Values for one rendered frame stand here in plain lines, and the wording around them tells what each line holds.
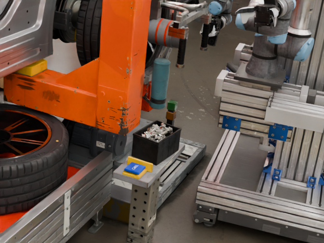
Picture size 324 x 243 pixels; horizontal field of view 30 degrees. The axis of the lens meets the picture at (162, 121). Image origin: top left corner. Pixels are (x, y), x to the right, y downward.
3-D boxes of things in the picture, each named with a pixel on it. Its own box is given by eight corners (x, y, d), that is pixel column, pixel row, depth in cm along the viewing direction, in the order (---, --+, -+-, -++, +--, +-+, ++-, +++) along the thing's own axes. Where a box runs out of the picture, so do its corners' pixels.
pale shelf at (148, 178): (153, 140, 299) (154, 135, 298) (184, 149, 294) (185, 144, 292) (112, 177, 263) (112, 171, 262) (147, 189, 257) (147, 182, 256)
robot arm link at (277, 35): (263, 36, 255) (267, 10, 251) (288, 42, 250) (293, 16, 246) (256, 40, 249) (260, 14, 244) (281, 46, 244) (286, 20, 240)
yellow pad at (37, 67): (24, 63, 305) (24, 54, 303) (47, 69, 301) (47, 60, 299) (7, 71, 294) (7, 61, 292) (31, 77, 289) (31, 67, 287)
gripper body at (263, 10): (271, 29, 225) (282, 22, 235) (272, 6, 222) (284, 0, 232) (252, 27, 229) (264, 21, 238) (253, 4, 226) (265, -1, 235)
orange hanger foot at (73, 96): (23, 90, 314) (23, 26, 299) (112, 115, 297) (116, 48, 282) (3, 101, 300) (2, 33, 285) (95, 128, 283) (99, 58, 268)
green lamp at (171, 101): (169, 106, 289) (170, 99, 287) (177, 108, 288) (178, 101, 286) (166, 109, 286) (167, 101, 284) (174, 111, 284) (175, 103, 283)
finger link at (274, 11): (281, 29, 217) (274, 23, 225) (282, 12, 215) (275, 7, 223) (273, 29, 217) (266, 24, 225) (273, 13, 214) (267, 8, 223)
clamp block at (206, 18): (195, 19, 330) (196, 9, 328) (211, 22, 327) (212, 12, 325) (192, 20, 326) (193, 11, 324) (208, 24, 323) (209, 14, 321)
